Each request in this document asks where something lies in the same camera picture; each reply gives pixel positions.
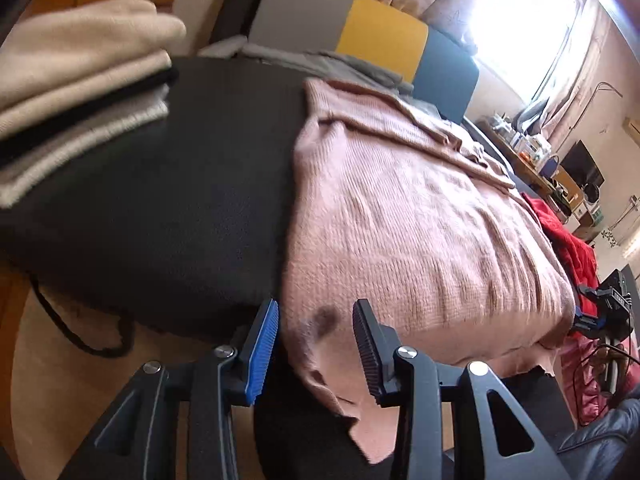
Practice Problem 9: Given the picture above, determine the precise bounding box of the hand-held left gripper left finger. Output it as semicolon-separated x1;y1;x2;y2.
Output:
57;297;280;480

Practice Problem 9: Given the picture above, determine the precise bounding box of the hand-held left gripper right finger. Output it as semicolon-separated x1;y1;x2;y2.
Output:
352;299;571;480

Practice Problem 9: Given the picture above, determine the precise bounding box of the pink knitted sweater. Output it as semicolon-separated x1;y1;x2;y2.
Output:
280;77;576;466

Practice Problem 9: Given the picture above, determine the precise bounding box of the red knitted sweater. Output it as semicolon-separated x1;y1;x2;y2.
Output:
522;192;601;306

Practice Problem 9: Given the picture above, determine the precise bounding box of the wooden desk with white cabinet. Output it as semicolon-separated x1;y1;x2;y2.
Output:
552;165;586;211

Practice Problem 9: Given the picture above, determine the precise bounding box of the black leather cushion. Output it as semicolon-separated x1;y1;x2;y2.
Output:
557;385;640;480

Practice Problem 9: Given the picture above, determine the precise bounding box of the black television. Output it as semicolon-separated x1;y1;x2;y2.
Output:
560;140;606;188

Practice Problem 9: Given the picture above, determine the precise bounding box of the group of bottles and boxes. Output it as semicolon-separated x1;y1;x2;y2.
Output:
487;112;561;176

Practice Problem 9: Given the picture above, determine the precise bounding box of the window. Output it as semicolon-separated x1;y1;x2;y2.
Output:
470;0;586;106

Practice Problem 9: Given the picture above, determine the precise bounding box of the white folded garment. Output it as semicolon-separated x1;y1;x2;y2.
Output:
0;85;171;208

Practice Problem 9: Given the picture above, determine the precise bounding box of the black folded garment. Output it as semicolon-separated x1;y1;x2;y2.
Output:
0;67;181;168

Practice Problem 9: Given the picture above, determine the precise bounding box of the grey garment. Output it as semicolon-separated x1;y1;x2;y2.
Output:
197;37;416;96

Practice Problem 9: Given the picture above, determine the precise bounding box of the grey yellow blue headboard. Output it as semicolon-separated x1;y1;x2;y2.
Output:
197;0;481;126

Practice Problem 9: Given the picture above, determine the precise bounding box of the black upright cushion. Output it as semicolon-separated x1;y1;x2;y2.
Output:
210;0;278;46

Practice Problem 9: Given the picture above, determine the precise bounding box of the black cable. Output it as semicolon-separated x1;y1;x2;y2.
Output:
27;275;136;358
570;342;640;421

